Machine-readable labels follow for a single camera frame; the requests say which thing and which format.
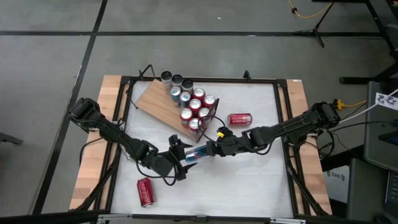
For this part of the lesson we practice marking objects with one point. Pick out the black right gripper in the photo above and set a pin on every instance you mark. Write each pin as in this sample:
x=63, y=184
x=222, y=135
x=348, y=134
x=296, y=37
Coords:
x=233, y=144

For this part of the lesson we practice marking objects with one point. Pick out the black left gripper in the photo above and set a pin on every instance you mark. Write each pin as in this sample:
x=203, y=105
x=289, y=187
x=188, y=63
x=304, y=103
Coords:
x=163, y=163

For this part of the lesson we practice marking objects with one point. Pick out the blue silver slim can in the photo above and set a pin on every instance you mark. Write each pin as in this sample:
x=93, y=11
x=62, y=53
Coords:
x=196, y=154
x=185, y=99
x=175, y=92

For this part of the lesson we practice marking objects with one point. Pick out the red Fanta can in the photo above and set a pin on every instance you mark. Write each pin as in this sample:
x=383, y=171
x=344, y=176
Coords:
x=209, y=100
x=199, y=93
x=195, y=105
x=203, y=112
x=195, y=124

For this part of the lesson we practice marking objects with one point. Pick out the red Coca-Cola can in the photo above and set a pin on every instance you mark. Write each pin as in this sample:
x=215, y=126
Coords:
x=240, y=119
x=145, y=192

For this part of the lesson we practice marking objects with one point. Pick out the red soda can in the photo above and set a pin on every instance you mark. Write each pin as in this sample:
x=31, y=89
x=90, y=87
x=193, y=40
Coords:
x=186, y=113

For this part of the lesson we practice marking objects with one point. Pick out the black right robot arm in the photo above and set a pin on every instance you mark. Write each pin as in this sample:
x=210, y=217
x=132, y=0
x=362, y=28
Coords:
x=298, y=124

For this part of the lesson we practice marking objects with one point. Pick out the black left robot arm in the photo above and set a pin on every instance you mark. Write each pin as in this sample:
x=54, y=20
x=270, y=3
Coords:
x=109, y=130

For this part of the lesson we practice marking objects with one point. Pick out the silver aluminium bar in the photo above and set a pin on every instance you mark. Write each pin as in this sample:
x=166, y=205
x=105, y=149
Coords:
x=115, y=216

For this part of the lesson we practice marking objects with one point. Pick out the white labelled box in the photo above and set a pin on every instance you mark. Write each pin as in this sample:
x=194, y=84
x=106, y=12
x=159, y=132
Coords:
x=337, y=185

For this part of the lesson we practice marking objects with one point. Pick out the black tripod stand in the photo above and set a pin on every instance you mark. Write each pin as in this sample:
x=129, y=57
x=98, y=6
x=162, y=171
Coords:
x=315, y=30

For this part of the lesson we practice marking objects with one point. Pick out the grey box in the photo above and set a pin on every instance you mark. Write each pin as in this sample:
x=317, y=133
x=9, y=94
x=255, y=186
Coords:
x=367, y=193

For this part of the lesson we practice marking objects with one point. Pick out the grey cabinet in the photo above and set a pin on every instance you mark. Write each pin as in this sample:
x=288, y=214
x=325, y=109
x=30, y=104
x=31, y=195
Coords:
x=377, y=140

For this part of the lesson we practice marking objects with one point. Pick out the dark chair base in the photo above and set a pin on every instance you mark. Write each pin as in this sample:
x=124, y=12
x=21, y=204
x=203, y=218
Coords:
x=9, y=138

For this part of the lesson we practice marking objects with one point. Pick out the white paper label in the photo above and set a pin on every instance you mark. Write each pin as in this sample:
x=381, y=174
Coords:
x=387, y=101

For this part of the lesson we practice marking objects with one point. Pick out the black desk frame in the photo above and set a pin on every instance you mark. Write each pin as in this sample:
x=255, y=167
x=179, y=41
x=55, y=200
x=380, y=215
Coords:
x=357, y=80

